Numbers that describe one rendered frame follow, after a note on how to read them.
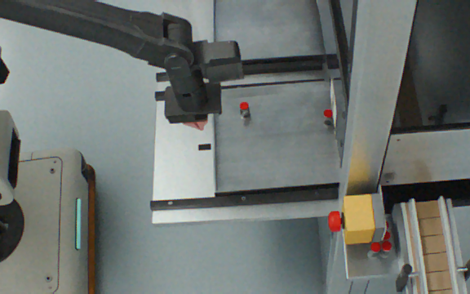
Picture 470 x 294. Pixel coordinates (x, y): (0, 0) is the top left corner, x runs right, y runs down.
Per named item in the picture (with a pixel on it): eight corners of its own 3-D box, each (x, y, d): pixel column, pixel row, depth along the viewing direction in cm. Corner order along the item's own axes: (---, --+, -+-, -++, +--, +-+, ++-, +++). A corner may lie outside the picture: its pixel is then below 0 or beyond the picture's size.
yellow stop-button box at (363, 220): (376, 208, 121) (380, 192, 114) (380, 242, 117) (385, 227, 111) (339, 211, 121) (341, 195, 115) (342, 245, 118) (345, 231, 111)
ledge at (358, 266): (404, 218, 129) (405, 215, 128) (411, 275, 123) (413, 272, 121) (340, 224, 130) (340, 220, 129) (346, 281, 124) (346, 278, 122)
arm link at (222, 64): (161, 17, 99) (161, 58, 95) (231, 5, 98) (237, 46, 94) (175, 61, 109) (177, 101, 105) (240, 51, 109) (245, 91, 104)
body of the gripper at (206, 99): (222, 116, 111) (215, 92, 104) (166, 122, 112) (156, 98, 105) (222, 86, 114) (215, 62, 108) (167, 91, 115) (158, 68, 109)
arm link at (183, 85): (162, 48, 103) (163, 75, 100) (202, 42, 103) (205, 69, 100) (170, 73, 109) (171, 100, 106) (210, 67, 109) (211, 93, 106)
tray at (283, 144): (356, 86, 145) (357, 77, 142) (374, 185, 132) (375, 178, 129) (212, 99, 147) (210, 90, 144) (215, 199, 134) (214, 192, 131)
